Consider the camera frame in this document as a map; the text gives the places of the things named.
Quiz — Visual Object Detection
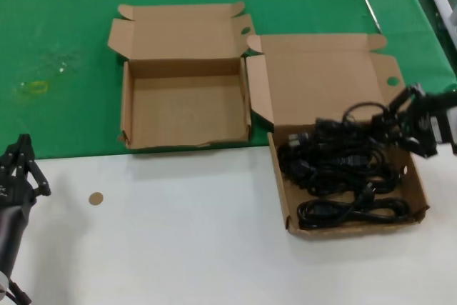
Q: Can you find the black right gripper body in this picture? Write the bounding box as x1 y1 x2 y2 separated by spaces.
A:
405 92 457 147

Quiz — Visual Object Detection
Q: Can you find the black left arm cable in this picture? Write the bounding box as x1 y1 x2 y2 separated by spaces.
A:
0 272 33 305

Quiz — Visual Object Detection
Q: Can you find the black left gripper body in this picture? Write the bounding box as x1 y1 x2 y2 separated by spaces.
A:
0 169 36 210

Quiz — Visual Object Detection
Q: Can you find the grey white flat bar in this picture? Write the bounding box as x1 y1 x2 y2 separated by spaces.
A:
430 0 457 47

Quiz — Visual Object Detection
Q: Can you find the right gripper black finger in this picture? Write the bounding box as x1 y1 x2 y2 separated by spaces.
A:
387 84 428 115
392 131 438 158

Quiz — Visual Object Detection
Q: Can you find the open brown cardboard box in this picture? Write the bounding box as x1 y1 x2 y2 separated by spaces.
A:
245 33 429 238
107 1 256 150

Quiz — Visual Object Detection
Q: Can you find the black power cord bundle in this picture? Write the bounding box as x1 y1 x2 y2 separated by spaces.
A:
277 132 322 191
296 181 411 230
316 103 397 141
310 136 403 199

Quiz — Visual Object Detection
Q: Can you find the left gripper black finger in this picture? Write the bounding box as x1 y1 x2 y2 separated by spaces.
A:
0 134 28 174
21 135 51 197

